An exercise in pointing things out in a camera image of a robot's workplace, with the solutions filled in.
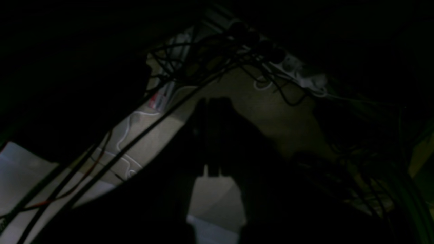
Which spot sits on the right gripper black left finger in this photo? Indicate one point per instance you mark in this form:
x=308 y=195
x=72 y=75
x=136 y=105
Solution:
x=150 y=208

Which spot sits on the white power strip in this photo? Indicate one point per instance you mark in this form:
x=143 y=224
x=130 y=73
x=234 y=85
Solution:
x=289 y=67

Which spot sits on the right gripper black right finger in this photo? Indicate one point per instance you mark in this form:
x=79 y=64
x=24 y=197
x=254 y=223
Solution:
x=284 y=202

